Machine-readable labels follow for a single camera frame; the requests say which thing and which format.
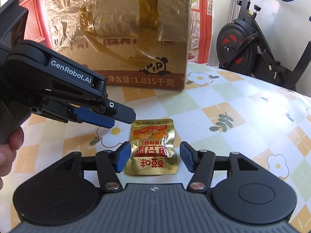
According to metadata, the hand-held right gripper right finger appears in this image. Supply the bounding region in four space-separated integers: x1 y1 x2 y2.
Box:
180 141 258 192

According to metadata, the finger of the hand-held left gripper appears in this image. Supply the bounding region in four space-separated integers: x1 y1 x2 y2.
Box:
30 95 115 129
84 87 136 125

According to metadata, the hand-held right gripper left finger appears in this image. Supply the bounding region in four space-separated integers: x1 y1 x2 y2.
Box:
58 141 132 192

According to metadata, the gold snack packet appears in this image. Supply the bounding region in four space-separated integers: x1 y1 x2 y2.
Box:
125 118 179 176

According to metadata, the cardboard box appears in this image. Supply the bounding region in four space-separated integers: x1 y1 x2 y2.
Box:
45 0 193 91

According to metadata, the person's left hand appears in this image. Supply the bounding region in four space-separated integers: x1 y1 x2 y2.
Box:
0 0 26 192

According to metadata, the floral checked tablecloth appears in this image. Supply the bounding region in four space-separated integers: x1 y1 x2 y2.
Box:
0 61 311 226

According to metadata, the black exercise bike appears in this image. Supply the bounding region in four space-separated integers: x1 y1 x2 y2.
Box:
217 0 311 93

